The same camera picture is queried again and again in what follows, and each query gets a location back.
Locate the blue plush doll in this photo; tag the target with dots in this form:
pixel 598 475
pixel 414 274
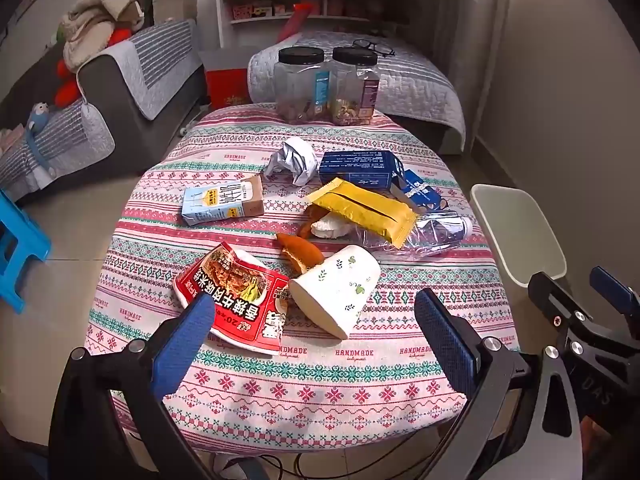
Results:
pixel 39 117

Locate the blue plastic stool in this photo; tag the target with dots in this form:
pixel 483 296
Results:
pixel 20 245

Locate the white paper ball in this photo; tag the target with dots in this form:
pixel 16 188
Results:
pixel 295 160

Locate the white leaf print paper cup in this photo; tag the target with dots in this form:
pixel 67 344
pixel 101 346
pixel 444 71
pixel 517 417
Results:
pixel 335 287

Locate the grey curtain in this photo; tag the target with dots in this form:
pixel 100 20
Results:
pixel 465 35

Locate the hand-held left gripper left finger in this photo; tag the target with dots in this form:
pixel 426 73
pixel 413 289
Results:
pixel 184 345

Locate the white plastic bin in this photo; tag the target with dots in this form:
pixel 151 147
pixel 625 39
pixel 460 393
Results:
pixel 520 232

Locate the red cardboard box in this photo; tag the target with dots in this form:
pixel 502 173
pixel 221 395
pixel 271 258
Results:
pixel 227 82

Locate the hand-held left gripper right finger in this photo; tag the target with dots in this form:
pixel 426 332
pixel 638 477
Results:
pixel 445 340

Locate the dark blue cardboard box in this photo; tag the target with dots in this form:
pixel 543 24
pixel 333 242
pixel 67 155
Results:
pixel 355 165

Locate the blue white torn wrapper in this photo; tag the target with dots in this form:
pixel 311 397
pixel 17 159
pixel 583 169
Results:
pixel 420 190

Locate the red instant food bowl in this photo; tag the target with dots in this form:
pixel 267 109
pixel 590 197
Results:
pixel 235 285

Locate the pink patterned box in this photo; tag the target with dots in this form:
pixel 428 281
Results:
pixel 250 11

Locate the crushed clear plastic bottle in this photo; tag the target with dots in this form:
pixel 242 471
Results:
pixel 435 232

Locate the red plush toy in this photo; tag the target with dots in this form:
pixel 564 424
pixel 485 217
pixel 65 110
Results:
pixel 67 87

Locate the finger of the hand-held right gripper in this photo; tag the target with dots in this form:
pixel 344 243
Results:
pixel 612 290
pixel 557 305

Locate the patterned red green tablecloth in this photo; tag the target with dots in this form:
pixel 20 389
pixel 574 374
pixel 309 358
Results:
pixel 240 125

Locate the black eyeglasses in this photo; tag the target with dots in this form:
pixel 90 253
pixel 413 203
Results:
pixel 372 47

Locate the beige blanket pile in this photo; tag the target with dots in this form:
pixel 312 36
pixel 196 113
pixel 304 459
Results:
pixel 92 25

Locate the orange peel piece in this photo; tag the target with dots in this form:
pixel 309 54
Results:
pixel 310 220
pixel 300 252

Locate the yellow snack packet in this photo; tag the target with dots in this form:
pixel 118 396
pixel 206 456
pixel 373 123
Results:
pixel 365 207

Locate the light blue milk carton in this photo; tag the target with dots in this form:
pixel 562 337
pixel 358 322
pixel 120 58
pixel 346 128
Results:
pixel 220 202

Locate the clear jar purple label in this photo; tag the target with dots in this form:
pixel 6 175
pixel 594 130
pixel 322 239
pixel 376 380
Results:
pixel 352 90

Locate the dark grey sofa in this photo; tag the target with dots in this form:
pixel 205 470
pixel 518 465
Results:
pixel 115 110

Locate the clear jar blue label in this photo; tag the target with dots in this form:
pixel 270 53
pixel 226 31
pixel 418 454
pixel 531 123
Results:
pixel 297 85

